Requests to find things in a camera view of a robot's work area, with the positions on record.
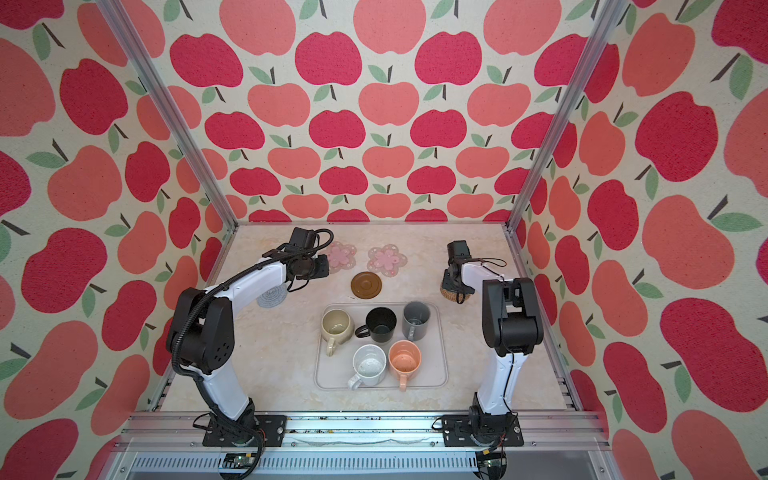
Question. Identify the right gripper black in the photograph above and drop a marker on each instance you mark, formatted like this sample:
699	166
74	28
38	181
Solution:
446	283

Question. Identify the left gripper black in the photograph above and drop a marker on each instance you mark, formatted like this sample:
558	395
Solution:
323	260

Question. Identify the pink flower coaster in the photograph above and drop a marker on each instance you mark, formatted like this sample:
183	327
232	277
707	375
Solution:
386	260
341	256

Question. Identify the woven rattan round coaster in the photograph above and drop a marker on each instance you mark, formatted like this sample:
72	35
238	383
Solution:
457	297

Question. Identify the grey round coaster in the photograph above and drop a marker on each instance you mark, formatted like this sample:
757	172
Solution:
273	297

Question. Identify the brown wooden round coaster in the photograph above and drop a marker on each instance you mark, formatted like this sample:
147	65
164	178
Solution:
366	285

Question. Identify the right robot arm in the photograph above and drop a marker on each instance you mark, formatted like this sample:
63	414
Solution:
512	327

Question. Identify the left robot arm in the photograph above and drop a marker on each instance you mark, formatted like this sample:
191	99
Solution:
201	339

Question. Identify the grey mug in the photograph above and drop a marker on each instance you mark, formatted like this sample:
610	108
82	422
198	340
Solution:
416	316

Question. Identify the beige mug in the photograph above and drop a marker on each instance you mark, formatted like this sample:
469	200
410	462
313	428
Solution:
337	328

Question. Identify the black mug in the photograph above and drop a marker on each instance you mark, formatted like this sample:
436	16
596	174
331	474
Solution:
380	324

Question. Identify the clear plastic tray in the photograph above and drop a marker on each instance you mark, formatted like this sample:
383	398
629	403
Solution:
333	372

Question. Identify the peach pink mug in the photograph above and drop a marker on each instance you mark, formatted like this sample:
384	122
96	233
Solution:
404	359

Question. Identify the white mug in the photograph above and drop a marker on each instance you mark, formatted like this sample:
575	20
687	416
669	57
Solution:
370	367

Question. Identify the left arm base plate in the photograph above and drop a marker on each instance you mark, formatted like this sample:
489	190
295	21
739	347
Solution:
254	431

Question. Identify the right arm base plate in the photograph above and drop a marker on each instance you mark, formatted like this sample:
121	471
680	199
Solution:
482	431

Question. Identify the aluminium front rail frame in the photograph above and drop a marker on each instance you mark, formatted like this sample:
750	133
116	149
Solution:
365	445

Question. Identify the left aluminium corner post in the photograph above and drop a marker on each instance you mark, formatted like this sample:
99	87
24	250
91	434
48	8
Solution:
127	35

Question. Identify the aluminium corner post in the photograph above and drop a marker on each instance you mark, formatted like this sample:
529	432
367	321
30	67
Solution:
604	26
127	35

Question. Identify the right aluminium corner post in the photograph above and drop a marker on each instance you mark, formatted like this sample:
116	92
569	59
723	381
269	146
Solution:
604	26

